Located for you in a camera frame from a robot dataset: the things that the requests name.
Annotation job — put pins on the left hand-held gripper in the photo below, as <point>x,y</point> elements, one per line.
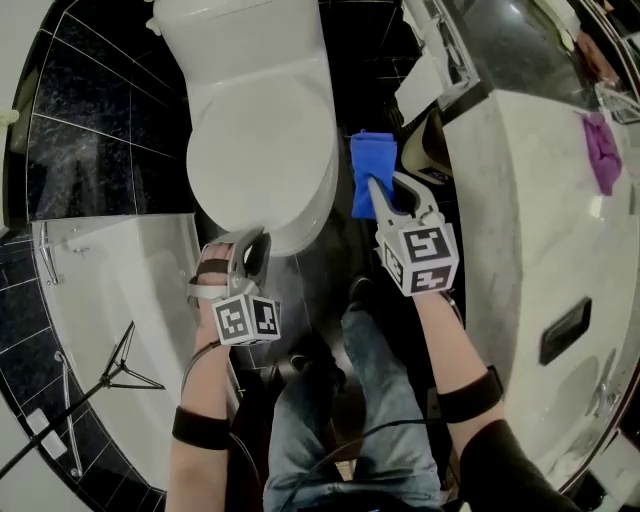
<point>245,320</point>

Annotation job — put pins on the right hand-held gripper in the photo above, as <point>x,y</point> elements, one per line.
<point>425,250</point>

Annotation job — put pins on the blue cleaning cloth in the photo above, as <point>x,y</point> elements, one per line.
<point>372,155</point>

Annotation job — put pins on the white toilet lid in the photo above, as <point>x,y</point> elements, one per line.
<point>260,160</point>

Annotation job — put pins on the person's left forearm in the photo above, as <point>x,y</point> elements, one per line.
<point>200,380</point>

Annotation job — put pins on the person's right forearm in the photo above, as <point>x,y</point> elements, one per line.
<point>445,340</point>

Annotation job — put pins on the chrome toilet paper holder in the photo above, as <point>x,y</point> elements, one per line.
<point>425,80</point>

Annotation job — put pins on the white ceramic toilet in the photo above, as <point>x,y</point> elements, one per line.
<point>245,45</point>

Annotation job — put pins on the person's left hand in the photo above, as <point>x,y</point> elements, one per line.
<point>212,267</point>

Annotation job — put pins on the beige waste bin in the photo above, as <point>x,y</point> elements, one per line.
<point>422,150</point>

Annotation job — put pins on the person's left shoe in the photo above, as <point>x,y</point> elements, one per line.
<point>300,362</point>

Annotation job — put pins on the marble vanity counter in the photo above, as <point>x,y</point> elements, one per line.
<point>540,225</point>

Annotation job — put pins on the white bathtub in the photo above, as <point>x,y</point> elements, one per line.
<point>110,300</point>

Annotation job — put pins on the person's blue jeans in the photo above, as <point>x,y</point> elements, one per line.
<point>380,375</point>

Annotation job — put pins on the black light stand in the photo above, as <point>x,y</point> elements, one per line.
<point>107,377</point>

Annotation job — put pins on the chrome bathtub faucet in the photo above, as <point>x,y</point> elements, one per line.
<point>50,260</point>

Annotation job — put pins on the purple cloth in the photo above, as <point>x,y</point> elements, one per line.
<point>602,150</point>

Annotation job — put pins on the chrome grab bar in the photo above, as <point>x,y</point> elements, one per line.
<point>67,410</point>

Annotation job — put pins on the clear drinking glass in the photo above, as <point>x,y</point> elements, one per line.
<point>620,102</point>

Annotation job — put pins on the white soap tray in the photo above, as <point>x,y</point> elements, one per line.
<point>45,434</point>

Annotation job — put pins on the person's black jacket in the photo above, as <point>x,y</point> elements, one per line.
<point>510,475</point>

